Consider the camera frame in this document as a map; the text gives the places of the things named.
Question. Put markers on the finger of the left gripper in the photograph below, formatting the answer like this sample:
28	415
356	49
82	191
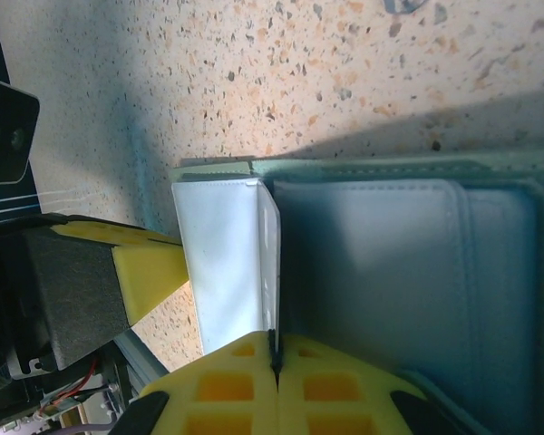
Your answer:
86	281

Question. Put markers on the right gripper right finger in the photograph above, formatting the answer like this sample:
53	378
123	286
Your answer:
335	389

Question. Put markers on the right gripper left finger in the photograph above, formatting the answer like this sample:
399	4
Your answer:
217	389

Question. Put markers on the green card holder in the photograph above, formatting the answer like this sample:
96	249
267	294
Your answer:
390	272

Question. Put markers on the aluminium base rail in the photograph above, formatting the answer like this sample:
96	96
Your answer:
140	358

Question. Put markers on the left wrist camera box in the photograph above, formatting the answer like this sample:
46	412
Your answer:
4	136

